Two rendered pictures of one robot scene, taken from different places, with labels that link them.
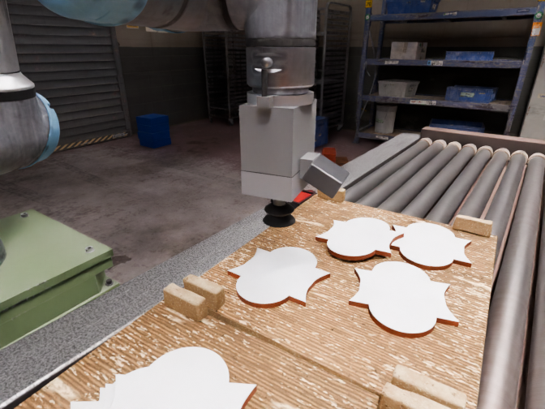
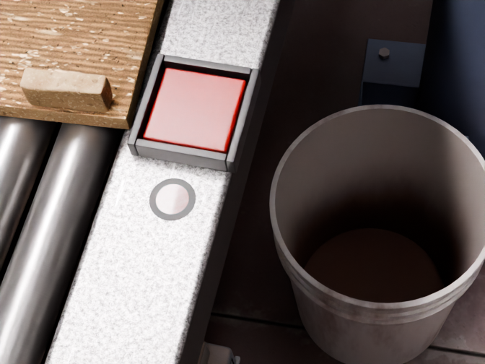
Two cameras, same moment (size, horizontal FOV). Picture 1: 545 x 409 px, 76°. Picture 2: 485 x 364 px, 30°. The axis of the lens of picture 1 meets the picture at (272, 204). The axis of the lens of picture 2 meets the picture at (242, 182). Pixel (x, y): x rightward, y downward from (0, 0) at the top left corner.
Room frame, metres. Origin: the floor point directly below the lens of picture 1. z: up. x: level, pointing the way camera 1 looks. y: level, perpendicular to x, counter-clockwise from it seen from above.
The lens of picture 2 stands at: (1.06, -0.11, 1.46)
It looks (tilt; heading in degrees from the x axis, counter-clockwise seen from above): 62 degrees down; 166
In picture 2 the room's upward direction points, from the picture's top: 11 degrees counter-clockwise
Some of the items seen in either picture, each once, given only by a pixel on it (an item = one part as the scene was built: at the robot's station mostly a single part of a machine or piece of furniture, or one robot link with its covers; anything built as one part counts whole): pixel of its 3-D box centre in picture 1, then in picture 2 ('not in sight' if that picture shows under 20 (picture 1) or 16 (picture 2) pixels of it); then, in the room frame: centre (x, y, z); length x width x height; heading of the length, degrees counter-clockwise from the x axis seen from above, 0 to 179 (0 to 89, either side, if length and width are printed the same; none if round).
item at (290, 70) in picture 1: (279, 70); not in sight; (0.41, -0.01, 1.21); 0.08 x 0.08 x 0.05
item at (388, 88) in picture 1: (397, 88); not in sight; (4.93, -1.68, 0.74); 0.44 x 0.36 x 0.20; 42
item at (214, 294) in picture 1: (203, 290); not in sight; (0.36, 0.09, 0.95); 0.06 x 0.02 x 0.03; 57
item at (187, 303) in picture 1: (185, 301); not in sight; (0.34, 0.11, 0.95); 0.06 x 0.02 x 0.03; 58
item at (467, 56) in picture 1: (468, 56); not in sight; (4.48, -2.31, 1.14); 0.50 x 0.38 x 0.11; 65
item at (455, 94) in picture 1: (470, 93); not in sight; (4.47, -2.44, 0.72); 0.50 x 0.38 x 0.16; 49
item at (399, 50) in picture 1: (408, 51); not in sight; (4.93, -1.75, 1.20); 0.36 x 0.28 x 0.22; 44
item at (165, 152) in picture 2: (293, 197); (195, 111); (0.73, -0.05, 0.92); 0.08 x 0.08 x 0.02; 53
